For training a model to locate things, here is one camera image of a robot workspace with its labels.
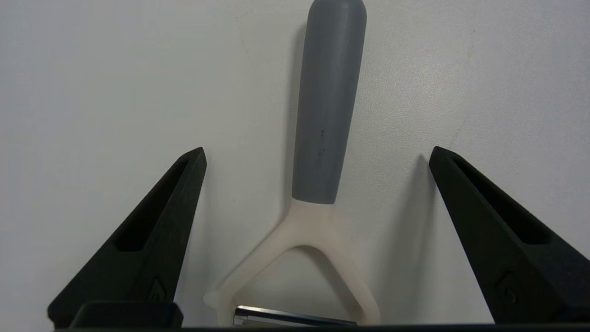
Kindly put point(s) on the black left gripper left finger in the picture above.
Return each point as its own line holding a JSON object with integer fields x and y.
{"x": 152, "y": 240}

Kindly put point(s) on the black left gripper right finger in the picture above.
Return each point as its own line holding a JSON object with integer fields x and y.
{"x": 507, "y": 249}

